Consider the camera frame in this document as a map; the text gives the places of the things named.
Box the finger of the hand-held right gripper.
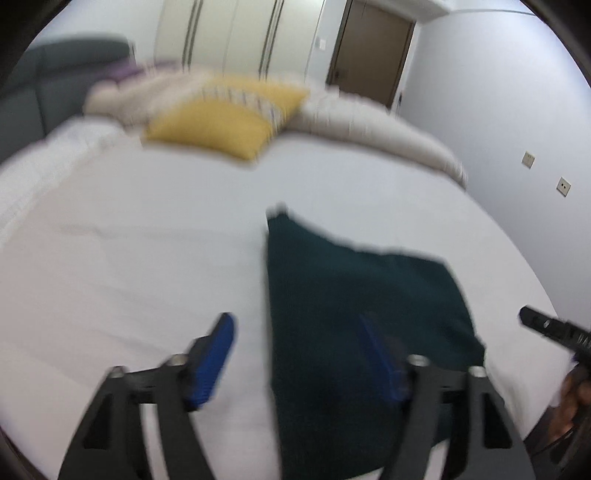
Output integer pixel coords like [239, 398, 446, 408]
[519, 305, 591, 365]

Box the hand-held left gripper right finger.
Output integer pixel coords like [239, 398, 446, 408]
[360, 314, 532, 480]

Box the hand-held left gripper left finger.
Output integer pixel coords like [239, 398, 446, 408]
[55, 312, 236, 480]

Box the dark green sweater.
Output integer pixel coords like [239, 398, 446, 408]
[265, 203, 486, 480]

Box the person's right hand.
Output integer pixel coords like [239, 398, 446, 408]
[556, 369, 583, 439]

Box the white bed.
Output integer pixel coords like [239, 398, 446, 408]
[0, 115, 561, 480]

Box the plain yellow pillow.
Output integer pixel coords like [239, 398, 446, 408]
[143, 99, 278, 161]

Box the beige duvet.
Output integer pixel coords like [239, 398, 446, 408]
[83, 65, 469, 190]

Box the white textured blanket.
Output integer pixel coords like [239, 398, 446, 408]
[0, 117, 127, 245]

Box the yellow pillow with striped band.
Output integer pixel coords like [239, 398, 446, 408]
[201, 76, 311, 137]

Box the purple cloth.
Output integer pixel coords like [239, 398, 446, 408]
[108, 62, 145, 85]

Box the brown wooden door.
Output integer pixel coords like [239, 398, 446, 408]
[327, 0, 416, 110]

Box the white wardrobe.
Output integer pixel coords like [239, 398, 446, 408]
[154, 0, 352, 88]

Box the grey upholstered headboard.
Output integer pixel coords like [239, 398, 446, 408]
[0, 37, 134, 144]

